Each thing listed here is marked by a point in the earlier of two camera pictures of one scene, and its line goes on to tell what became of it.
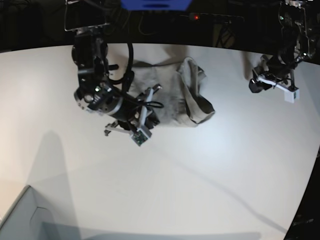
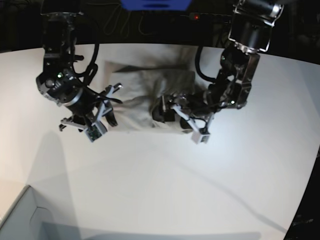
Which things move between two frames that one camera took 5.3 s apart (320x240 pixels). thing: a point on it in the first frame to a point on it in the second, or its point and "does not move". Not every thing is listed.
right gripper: (267, 74) to (198, 111)
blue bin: (156, 5) does not move
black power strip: (214, 17) does not move
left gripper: (143, 117) to (92, 122)
